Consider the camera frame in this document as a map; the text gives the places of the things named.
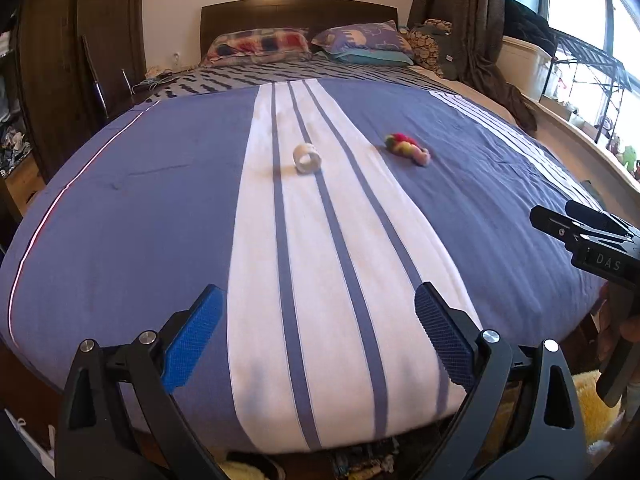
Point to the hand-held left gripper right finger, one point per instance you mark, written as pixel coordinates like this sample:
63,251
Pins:
445,330

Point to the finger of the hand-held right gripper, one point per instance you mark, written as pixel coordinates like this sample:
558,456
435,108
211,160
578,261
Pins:
600,217
560,227

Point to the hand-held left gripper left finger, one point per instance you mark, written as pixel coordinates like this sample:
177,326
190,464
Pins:
195,340

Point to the person's right hand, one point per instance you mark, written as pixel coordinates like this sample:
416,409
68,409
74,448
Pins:
631,329

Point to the green toy figure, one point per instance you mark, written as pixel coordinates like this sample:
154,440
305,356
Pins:
630,156

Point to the blue white striped bedspread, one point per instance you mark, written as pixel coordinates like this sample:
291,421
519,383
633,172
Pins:
150,210

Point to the black metal rack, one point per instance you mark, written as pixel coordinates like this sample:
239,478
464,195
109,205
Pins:
590,57

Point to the white storage box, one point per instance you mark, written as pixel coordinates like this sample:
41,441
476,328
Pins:
525,70

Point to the colourful plush toy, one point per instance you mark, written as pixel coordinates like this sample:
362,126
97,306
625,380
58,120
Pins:
400,142

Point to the black jacket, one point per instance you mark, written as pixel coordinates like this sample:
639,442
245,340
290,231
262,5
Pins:
530,25

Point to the white tape roll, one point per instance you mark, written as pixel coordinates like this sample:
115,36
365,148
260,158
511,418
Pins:
300,152

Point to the brown patterned cushion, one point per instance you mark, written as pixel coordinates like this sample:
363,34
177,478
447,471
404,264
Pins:
425,42

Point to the brown curtain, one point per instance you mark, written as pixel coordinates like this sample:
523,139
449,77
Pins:
460,5

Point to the teal pillow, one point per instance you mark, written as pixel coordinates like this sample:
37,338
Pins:
375,58

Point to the grey zigzag blanket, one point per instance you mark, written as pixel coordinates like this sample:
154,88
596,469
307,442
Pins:
240,80

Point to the pile of printed cloth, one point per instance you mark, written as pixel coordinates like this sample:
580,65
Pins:
12,147

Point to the blue printed pillow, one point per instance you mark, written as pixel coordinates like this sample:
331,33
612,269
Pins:
360,37

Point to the black rod with metal band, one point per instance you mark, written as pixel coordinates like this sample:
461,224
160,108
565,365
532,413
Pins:
95,80

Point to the plaid pillow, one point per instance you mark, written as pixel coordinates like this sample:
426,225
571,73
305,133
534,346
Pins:
255,42

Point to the dark wooden wardrobe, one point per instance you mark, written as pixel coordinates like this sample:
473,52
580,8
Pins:
60,60

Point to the dark wooden headboard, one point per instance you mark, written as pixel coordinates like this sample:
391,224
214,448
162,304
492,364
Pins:
300,12

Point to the white wall socket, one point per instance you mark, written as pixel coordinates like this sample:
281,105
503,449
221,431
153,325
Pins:
176,58

